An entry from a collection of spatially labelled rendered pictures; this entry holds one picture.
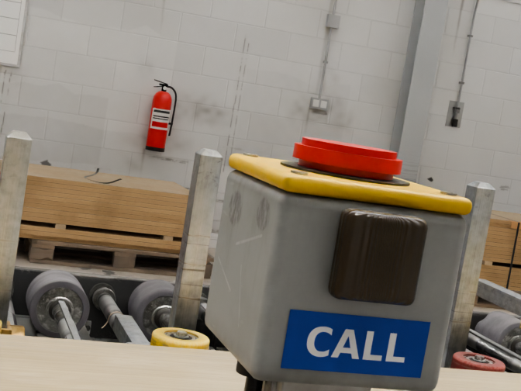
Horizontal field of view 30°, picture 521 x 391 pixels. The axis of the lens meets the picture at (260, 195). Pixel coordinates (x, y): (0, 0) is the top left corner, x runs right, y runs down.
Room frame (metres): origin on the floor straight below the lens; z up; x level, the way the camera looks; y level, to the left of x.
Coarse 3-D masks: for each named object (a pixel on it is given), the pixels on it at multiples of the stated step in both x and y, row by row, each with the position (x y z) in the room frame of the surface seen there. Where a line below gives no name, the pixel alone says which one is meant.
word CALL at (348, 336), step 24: (312, 312) 0.32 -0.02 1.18; (288, 336) 0.31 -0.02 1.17; (312, 336) 0.32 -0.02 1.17; (336, 336) 0.32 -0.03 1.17; (360, 336) 0.32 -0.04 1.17; (384, 336) 0.33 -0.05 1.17; (408, 336) 0.33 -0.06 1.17; (288, 360) 0.32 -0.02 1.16; (312, 360) 0.32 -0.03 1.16; (336, 360) 0.32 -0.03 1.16; (360, 360) 0.32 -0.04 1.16; (384, 360) 0.33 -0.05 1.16; (408, 360) 0.33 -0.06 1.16
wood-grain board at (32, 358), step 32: (0, 352) 1.12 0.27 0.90; (32, 352) 1.14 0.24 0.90; (64, 352) 1.16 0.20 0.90; (96, 352) 1.18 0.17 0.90; (128, 352) 1.20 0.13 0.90; (160, 352) 1.23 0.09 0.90; (192, 352) 1.25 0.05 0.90; (224, 352) 1.28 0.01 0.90; (0, 384) 1.00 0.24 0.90; (32, 384) 1.02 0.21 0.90; (64, 384) 1.04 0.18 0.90; (96, 384) 1.06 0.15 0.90; (128, 384) 1.08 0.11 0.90; (160, 384) 1.09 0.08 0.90; (192, 384) 1.11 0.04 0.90; (224, 384) 1.14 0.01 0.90; (448, 384) 1.30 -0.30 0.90; (480, 384) 1.33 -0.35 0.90; (512, 384) 1.36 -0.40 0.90
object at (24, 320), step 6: (18, 318) 1.87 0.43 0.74; (24, 318) 1.88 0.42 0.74; (18, 324) 1.83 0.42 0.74; (24, 324) 1.83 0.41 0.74; (30, 324) 1.84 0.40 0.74; (90, 324) 1.93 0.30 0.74; (30, 330) 1.80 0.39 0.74; (84, 330) 1.86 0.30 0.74; (36, 336) 1.77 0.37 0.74; (84, 336) 1.82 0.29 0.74; (510, 372) 2.16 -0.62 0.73
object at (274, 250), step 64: (256, 192) 0.34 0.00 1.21; (320, 192) 0.32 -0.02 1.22; (384, 192) 0.32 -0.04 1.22; (448, 192) 0.34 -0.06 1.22; (256, 256) 0.33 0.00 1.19; (320, 256) 0.32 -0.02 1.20; (448, 256) 0.33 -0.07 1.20; (256, 320) 0.32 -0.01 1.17; (448, 320) 0.33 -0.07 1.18; (320, 384) 0.32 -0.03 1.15; (384, 384) 0.33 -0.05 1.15
